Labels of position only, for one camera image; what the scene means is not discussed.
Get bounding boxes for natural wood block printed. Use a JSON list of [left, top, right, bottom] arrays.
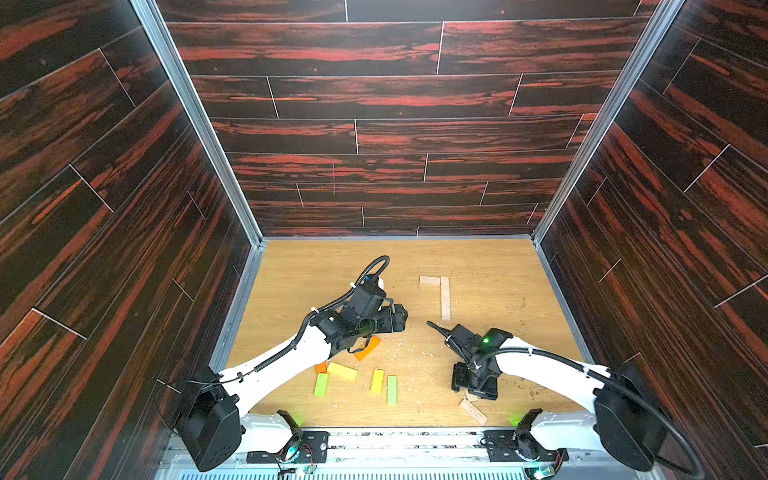
[[419, 276, 441, 285]]

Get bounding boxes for natural wood block long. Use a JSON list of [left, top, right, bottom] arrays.
[[440, 276, 452, 322]]

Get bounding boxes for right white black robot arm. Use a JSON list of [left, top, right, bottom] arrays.
[[438, 325, 705, 479]]

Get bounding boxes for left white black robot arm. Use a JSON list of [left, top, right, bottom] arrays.
[[172, 255, 408, 472]]

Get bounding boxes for orange block centre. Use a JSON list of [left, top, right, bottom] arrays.
[[354, 336, 381, 361]]

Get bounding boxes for natural wood block bottom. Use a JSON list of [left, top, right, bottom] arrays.
[[459, 398, 488, 425]]

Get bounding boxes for yellow block lying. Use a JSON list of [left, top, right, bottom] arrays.
[[326, 362, 358, 381]]

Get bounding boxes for light green block right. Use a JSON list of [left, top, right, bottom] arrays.
[[387, 375, 398, 405]]

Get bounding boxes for light green block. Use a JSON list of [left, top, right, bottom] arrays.
[[314, 372, 329, 398], [387, 375, 398, 405]]

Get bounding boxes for yellow block small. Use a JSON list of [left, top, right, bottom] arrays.
[[370, 369, 386, 395]]

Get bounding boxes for light green block left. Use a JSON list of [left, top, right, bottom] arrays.
[[314, 372, 329, 398]]

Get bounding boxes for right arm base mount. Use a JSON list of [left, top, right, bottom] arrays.
[[480, 429, 569, 463]]

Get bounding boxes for front aluminium rail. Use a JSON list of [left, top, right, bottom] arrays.
[[155, 427, 664, 479]]

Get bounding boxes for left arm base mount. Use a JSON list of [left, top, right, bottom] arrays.
[[246, 430, 330, 465]]

